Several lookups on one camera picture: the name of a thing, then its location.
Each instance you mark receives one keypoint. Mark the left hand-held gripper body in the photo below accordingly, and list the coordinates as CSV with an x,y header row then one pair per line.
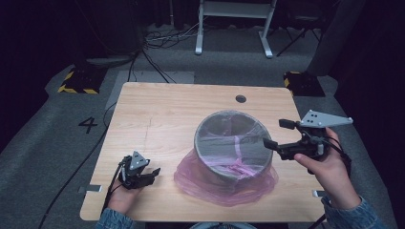
x,y
137,160

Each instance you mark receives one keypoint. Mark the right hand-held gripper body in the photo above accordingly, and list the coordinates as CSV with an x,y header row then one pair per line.
x,y
321,120

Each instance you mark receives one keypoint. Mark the pink plastic bag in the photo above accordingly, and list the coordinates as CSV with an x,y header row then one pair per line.
x,y
203,187

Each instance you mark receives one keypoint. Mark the green plastic bucket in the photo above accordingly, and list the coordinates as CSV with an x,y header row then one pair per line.
x,y
219,124

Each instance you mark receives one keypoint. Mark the person's left hand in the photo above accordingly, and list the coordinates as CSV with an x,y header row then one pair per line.
x,y
122,198

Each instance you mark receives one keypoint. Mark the person's right hand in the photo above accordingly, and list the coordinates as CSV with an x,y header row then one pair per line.
x,y
334,178

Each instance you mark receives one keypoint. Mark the black yellow striped base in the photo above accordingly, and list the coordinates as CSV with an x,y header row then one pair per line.
x,y
307,84
81,81

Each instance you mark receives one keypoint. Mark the grey table edge tab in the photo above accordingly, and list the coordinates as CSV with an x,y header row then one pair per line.
x,y
90,188

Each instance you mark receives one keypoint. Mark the black folding tripod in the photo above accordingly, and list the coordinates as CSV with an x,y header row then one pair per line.
x,y
296,38

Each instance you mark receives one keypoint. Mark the person's denim lap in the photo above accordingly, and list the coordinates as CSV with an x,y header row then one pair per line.
x,y
223,226

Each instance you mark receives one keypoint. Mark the grey curtain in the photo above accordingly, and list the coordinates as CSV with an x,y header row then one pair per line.
x,y
337,35

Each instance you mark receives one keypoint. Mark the white metal stand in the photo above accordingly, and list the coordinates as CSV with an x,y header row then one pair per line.
x,y
234,9

